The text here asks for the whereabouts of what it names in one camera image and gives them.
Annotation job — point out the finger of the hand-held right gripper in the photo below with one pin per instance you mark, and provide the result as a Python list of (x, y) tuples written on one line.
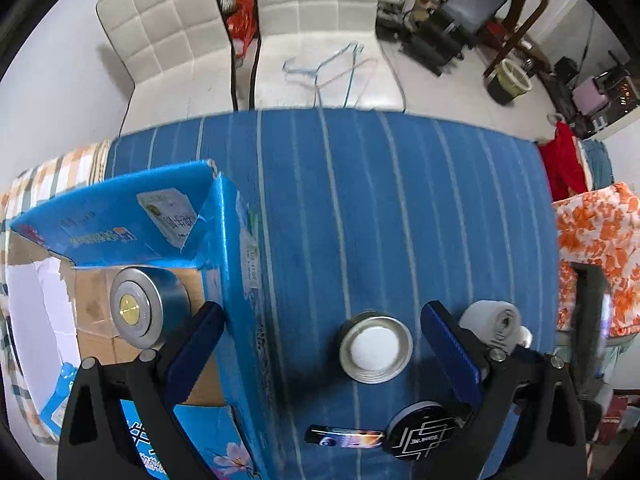
[(592, 310)]

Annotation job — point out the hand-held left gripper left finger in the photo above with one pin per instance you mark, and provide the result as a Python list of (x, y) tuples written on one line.
[(197, 355)]

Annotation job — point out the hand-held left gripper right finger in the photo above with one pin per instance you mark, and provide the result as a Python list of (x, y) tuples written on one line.
[(450, 355)]

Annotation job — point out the white rounded plastic device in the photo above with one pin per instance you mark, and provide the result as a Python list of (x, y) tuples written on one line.
[(492, 322)]

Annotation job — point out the silver rimmed round lid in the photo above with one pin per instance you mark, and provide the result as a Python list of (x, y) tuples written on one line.
[(375, 352)]

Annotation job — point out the silver round tin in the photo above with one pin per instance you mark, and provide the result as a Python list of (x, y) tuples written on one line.
[(132, 307)]

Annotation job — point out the blue cardboard box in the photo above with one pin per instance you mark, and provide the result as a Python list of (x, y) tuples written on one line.
[(235, 280)]

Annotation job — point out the black round tin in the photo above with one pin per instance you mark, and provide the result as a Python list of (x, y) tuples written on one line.
[(420, 435)]

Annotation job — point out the small black colourful packet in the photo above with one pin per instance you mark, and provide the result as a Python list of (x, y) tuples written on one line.
[(345, 439)]

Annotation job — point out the orange floral cloth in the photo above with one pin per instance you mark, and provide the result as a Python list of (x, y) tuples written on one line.
[(595, 225)]

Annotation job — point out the blue garment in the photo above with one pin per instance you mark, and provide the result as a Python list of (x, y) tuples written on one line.
[(597, 165)]

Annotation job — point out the red garment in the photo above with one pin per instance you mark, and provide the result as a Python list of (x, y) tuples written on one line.
[(562, 160)]

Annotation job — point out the blue striped blanket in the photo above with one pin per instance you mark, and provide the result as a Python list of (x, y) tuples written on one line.
[(350, 210)]

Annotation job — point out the pink suitcase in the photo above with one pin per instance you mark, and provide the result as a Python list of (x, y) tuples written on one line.
[(587, 95)]

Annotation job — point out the green trash bin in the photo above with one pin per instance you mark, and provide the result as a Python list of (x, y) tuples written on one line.
[(510, 82)]

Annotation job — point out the clear clothes hanger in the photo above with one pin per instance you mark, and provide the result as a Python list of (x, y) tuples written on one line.
[(367, 67)]

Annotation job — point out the light blue clothes hanger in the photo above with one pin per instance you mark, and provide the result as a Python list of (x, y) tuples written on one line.
[(300, 71)]

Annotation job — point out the brown wooden chair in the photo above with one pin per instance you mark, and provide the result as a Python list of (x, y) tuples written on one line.
[(525, 10)]

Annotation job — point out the white padded chair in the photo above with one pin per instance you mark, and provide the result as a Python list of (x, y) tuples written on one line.
[(325, 10), (165, 35)]

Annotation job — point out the black padded bench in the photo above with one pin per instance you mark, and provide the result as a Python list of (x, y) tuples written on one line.
[(475, 0)]

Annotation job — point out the red plastic bag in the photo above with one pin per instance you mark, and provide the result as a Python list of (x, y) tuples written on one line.
[(242, 22)]

